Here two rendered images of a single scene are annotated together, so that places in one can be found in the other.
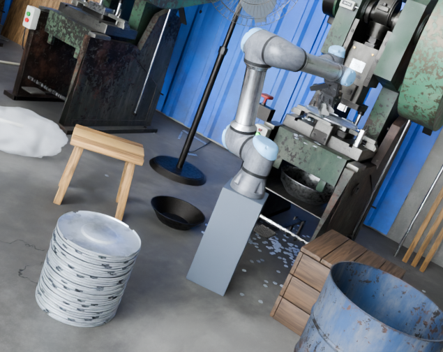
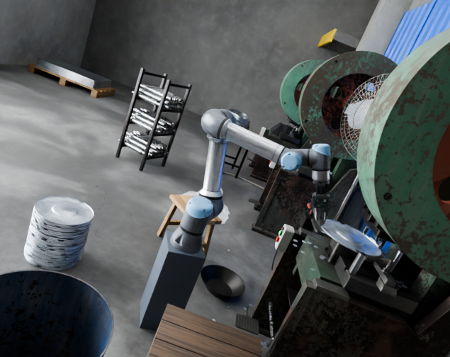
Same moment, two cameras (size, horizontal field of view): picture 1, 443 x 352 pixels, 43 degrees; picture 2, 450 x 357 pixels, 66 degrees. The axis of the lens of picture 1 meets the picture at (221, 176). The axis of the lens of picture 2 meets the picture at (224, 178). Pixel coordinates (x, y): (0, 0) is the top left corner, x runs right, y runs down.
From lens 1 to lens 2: 2.21 m
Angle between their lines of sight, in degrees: 60
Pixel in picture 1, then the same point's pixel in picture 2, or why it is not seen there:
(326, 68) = (255, 143)
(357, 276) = (103, 318)
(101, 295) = (32, 241)
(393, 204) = not seen: outside the picture
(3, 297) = not seen: hidden behind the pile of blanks
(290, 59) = (207, 122)
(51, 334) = (8, 248)
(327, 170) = not seen: hidden behind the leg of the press
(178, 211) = (234, 287)
